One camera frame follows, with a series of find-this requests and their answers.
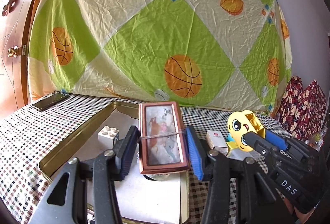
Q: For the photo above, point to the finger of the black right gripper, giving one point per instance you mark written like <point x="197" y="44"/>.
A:
<point x="259" y="144"/>

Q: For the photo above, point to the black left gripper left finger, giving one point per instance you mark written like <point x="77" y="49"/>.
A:
<point x="109" y="167"/>

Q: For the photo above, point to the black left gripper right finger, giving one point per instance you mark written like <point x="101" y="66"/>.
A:
<point x="213" y="167"/>

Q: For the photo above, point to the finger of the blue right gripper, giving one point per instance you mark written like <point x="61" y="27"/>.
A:
<point x="276" y="140"/>

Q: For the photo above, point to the small white card box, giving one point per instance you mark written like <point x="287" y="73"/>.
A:
<point x="215" y="140"/>

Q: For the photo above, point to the blue bear toy brick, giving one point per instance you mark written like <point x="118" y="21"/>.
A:
<point x="229" y="138"/>

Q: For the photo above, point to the brown framed picture box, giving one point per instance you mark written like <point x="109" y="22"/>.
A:
<point x="162" y="147"/>

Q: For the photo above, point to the right human hand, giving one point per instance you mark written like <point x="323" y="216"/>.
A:
<point x="302" y="217"/>

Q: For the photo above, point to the white toy brick with face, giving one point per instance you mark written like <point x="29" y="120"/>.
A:
<point x="108" y="136"/>

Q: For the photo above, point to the clear plastic bag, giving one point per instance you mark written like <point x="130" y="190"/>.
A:
<point x="316" y="141"/>

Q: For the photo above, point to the red floral cushion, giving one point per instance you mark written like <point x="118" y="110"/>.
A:
<point x="302" y="108"/>

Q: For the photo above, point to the white paper tray liner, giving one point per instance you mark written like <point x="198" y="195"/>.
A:
<point x="140" y="200"/>

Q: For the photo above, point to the gold metal tin tray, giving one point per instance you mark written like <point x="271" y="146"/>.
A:
<point x="58" y="156"/>

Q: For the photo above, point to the checkered tablecloth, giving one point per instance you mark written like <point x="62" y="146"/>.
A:
<point x="28" y="135"/>

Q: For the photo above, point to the black smartphone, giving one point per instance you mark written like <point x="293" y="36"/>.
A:
<point x="49" y="101"/>

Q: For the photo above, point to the basketball pattern bed sheet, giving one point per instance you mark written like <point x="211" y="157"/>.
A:
<point x="228" y="54"/>

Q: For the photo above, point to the brass door knob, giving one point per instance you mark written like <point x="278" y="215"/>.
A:
<point x="13" y="52"/>

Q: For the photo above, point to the brown wooden door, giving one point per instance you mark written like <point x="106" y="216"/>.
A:
<point x="16" y="17"/>

